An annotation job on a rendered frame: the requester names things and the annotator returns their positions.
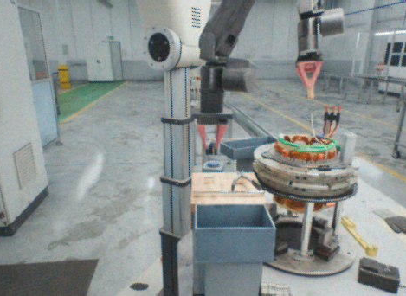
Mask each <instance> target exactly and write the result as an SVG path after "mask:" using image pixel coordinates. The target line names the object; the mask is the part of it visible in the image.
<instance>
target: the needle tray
mask: <svg viewBox="0 0 406 296"><path fill-rule="evenodd" d="M275 140H277V138H274V137H270V136H267V137H257V138H247V139H242V140H236V141H225V142H220V153H221V154H223V155H224V156H227V157H228V158H230V159H232V160H236V169H235V170H236V171H238V172H242V171H243V172H251V171H252V170H253V169H254V167H253V163H254V162H255V149H257V148H259V147H260V146H263V145H271V144H273V143H274V141H275Z"/></svg>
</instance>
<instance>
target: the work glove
mask: <svg viewBox="0 0 406 296"><path fill-rule="evenodd" d="M372 211H373V212H375V213H376V214H377V215H379V216H381V217H382V218H383V219H384V220H385V221H386V223H388V226H389V227H390V228H391V229H392V231H393V232H395V233H397V234H401V232H404V233H405V234H406V216H399V215H396V214H395V213H393V212H391V211H390V210H389V209H375V210H372Z"/></svg>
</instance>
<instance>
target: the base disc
mask: <svg viewBox="0 0 406 296"><path fill-rule="evenodd" d="M283 211H287V210H286V209H283V208H277V213H279V219H278V220H276V221H275V222H274V225H277V224H280V223H283V222H294V223H298V224H301V225H302V224H303V222H302V220H303V214H300V217H283V216H282V215H281V212H283ZM317 215H318V216H321V218H323V219H326V220H328V224H327V225H326V226H329V227H332V219H330V218H327V217H324V216H323V215H320V214H317ZM311 229H313V230H316V232H317V233H318V234H319V232H320V231H321V230H323V229H321V228H317V227H315V226H311ZM338 236H339V237H340V239H341V242H339V243H338V245H339V246H340V250H339V252H338V253H337V254H335V255H334V256H333V258H332V259H330V260H329V262H327V261H325V260H323V259H321V258H319V257H317V256H316V255H313V256H314V260H313V261H301V260H295V259H294V258H293V256H292V252H299V250H296V249H290V248H289V249H288V252H286V253H283V254H280V255H278V256H275V255H274V261H273V262H267V263H268V264H269V265H273V266H275V267H277V268H280V269H285V270H287V271H289V272H293V273H305V274H330V273H336V272H338V271H342V270H344V269H346V268H347V267H349V266H350V265H351V264H352V263H353V262H354V261H355V259H356V258H357V255H358V246H357V243H356V242H355V240H354V238H353V237H352V235H350V233H349V232H348V231H346V230H345V228H344V227H341V225H340V226H339V231H338ZM350 239H351V240H350ZM352 251H353V252H352ZM353 254H354V255H353ZM341 261H343V262H341Z"/></svg>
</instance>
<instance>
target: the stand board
mask: <svg viewBox="0 0 406 296"><path fill-rule="evenodd" d="M243 174H245V175H246V176H247V177H249V178H252V179H254V180H255V181H256V182H258V180H257V178H256V177H255V174H254V173H253V172H243ZM237 176H238V174H237V173H236V172H220V173H191V191H190V212H195V204H238V203H265V205H266V207H267V211H268V205H269V203H268V201H267V198H266V197H265V195H264V194H263V196H231V197H229V196H193V191H226V190H227V191H228V192H229V190H231V185H232V182H233V179H235V178H236V177H237ZM205 177H214V178H215V183H204V178H205ZM235 190H257V189H256V188H255V187H254V186H252V185H251V182H249V181H247V183H236V184H235Z"/></svg>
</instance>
